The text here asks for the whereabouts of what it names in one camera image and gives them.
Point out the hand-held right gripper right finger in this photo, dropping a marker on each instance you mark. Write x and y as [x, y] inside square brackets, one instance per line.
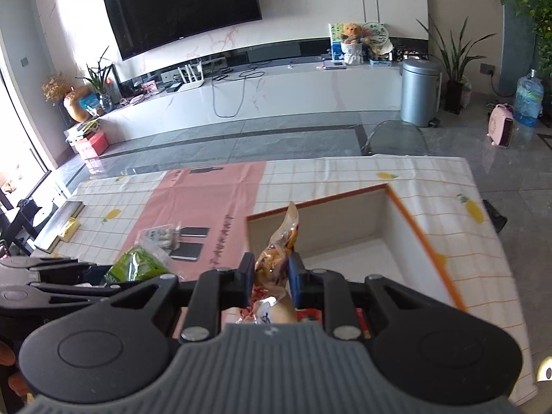
[295, 277]

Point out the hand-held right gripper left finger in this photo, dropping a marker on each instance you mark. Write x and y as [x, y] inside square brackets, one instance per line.
[248, 276]

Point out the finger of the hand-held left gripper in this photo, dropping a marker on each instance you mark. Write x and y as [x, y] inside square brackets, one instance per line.
[51, 269]
[51, 295]

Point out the brown clear snack packet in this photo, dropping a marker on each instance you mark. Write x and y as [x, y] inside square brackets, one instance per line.
[280, 241]

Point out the pale yellow snack packet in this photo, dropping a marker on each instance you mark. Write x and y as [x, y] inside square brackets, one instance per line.
[276, 310]

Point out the red snack packet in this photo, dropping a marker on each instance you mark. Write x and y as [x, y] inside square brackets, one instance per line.
[308, 315]

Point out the green snack packet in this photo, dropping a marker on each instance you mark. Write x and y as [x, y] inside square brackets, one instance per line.
[133, 265]

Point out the orange cardboard box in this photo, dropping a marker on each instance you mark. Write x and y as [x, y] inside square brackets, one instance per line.
[366, 211]

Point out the person's left hand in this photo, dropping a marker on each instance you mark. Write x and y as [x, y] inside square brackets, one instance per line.
[8, 353]

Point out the small yellow item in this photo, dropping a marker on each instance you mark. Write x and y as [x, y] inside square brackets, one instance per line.
[69, 229]

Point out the black book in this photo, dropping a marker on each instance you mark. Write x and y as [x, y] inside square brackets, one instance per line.
[60, 224]

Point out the clear egg snack packet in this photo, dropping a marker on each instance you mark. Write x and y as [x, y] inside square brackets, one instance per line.
[164, 236]

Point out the red box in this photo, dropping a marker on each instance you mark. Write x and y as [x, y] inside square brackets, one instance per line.
[92, 144]

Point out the orange vase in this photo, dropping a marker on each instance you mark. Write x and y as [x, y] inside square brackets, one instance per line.
[75, 105]

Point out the blue packet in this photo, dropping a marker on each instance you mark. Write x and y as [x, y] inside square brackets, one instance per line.
[90, 104]

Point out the transparent chair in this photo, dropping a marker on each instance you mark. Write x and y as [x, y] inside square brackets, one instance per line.
[396, 138]

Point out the white marble tv cabinet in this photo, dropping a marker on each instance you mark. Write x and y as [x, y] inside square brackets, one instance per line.
[302, 95]

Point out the dried flower bunch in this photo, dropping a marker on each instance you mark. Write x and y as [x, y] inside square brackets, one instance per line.
[56, 86]

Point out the small green potted plant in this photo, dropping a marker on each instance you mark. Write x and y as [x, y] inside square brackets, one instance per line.
[101, 82]

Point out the white router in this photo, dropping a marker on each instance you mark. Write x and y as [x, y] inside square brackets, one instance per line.
[192, 83]

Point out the small white flat device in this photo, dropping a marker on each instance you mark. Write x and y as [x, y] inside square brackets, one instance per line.
[335, 65]

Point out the silver pedal trash can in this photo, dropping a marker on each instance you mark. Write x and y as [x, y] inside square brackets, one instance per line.
[420, 95]

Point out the green white box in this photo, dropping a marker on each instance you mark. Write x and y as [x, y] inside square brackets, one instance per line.
[334, 43]

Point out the tall leaf potted plant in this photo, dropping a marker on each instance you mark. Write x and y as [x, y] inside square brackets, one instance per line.
[455, 95]

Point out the brown teddy bear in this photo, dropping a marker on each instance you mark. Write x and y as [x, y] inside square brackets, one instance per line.
[352, 31]

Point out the pink space heater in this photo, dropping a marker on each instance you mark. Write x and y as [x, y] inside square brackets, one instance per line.
[500, 125]

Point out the round printed hand fan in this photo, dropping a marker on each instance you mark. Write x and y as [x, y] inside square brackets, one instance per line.
[375, 34]

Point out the black flat screen television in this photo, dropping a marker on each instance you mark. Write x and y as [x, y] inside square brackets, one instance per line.
[185, 8]

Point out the blue water bottle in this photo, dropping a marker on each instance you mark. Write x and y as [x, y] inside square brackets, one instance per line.
[528, 99]

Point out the trailing vine plant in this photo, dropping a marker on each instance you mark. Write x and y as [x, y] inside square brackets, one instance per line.
[545, 17]

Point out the pink photo frame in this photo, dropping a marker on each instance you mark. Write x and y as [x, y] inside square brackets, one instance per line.
[149, 86]

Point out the wall socket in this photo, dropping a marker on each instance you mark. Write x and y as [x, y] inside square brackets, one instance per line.
[487, 69]

